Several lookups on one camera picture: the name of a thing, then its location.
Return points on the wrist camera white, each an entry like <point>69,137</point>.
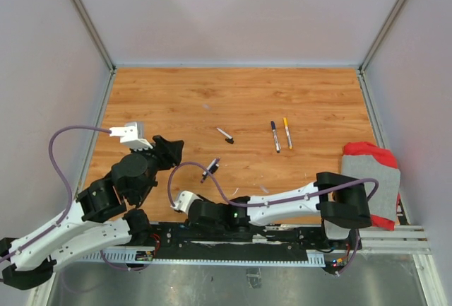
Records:
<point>184,200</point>
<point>132,136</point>

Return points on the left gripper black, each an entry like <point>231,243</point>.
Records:
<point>171,151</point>

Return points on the white pen black end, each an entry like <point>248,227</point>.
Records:
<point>224,133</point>

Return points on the small black white cap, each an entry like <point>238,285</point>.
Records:
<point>214,167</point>

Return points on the red and grey cloth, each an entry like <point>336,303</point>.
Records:
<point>364,160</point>

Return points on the white pen with lettering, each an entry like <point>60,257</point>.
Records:
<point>276,141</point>

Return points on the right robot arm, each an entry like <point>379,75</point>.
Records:
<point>338,199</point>

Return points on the clear plastic pen cap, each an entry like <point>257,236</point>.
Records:
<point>264,189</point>

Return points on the aluminium frame rail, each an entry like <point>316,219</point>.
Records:
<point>278,265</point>

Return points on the white marker yellow end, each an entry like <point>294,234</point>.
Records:
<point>289,140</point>

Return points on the white thin pen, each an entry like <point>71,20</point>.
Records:
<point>206,172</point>

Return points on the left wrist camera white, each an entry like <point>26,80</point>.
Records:
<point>132,136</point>

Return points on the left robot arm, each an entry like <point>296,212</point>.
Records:
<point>107,213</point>

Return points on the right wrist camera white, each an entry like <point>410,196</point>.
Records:
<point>184,200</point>

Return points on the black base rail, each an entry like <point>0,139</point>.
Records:
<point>177,241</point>

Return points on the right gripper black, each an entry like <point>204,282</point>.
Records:
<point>203,229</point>

